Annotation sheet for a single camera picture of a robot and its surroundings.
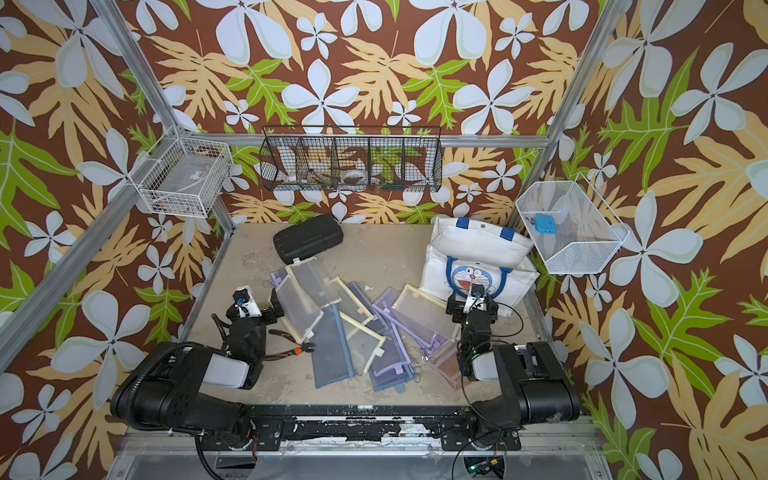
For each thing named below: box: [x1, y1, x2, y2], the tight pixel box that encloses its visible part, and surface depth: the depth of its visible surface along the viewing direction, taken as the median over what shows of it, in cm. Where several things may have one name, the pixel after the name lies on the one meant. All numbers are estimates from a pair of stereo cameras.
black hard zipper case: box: [273, 214, 344, 264], surface depth 112 cm
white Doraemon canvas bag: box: [419, 217, 540, 317], surface depth 92 cm
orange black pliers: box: [264, 329, 316, 361], surface depth 90 cm
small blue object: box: [534, 214, 557, 234], surface depth 87 cm
